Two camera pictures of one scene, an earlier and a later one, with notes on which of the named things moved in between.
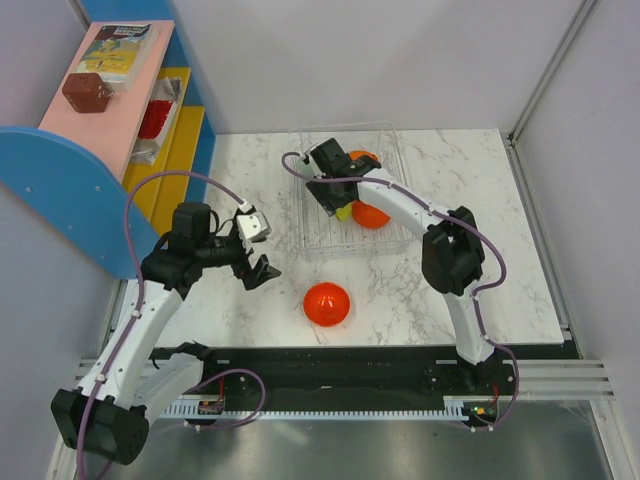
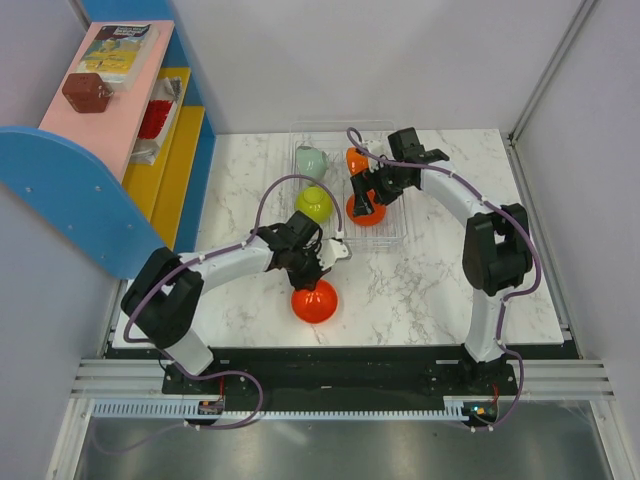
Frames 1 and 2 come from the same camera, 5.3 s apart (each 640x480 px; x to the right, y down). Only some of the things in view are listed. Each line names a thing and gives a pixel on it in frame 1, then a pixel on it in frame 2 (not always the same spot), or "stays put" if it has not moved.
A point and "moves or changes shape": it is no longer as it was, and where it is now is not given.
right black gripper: x=329 y=203 -> x=360 y=185
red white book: x=156 y=120 stays put
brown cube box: x=87 y=92 stays put
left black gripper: x=252 y=277 -> x=309 y=281
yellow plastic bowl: x=345 y=213 -> x=316 y=203
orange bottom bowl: x=326 y=304 moves or changes shape
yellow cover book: x=122 y=52 stays put
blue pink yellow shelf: x=128 y=108 stays put
